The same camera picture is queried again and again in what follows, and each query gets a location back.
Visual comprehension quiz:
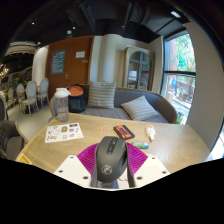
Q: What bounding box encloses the group of white dining chairs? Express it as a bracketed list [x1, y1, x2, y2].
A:
[6, 77, 50, 116]

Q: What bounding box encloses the arched glass-door cabinet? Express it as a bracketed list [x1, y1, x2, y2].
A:
[123, 45, 155, 92]

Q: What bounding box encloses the large window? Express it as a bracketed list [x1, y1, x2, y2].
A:
[160, 32, 197, 126]

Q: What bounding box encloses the upright striped grey pillow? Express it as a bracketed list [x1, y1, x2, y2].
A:
[86, 80, 117, 110]

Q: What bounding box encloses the dark grey computer mouse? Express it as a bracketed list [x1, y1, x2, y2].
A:
[94, 135, 129, 184]

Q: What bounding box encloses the yellow sticker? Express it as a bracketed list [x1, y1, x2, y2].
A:
[14, 152, 33, 166]

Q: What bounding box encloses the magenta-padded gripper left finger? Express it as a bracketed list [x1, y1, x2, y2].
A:
[53, 143, 100, 189]

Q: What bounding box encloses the clear shaker bottle white lid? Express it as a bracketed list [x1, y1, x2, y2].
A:
[53, 87, 72, 123]

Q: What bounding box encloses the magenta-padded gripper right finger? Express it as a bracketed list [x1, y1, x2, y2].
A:
[124, 142, 171, 188]

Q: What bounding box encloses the grey curved sofa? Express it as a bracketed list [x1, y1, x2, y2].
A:
[49, 83, 179, 125]

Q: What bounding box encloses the brown wooden door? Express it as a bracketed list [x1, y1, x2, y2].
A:
[45, 35, 95, 101]

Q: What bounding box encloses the flat-lying striped grey pillow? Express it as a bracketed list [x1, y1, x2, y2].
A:
[120, 95, 160, 122]

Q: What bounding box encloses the blue poster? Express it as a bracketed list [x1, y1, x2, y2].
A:
[50, 49, 67, 75]

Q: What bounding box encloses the white sticker sheet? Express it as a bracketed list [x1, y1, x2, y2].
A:
[44, 122, 84, 144]

